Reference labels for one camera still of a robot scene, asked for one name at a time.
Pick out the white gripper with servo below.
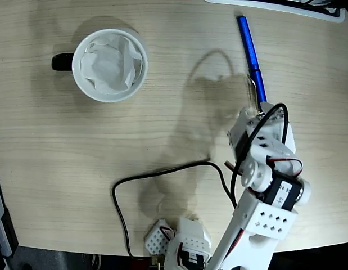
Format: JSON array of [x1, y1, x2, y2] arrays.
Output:
[[227, 101, 297, 167]]

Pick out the blue pen with metal clip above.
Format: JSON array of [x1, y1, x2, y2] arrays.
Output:
[[236, 15, 269, 105]]

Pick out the white flat device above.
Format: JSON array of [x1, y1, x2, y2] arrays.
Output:
[[204, 0, 346, 24]]

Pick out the crumpled white paper tissue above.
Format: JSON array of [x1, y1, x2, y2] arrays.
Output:
[[80, 35, 143, 95]]

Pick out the red and white servo wire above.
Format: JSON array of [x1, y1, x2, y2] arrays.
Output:
[[265, 156, 303, 177]]

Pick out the black cable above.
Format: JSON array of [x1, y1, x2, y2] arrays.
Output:
[[111, 102, 289, 259]]

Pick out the white mug with black handle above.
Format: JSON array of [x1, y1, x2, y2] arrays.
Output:
[[51, 28, 149, 104]]

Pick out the grey metal frame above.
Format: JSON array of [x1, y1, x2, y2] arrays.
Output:
[[0, 143, 20, 270]]

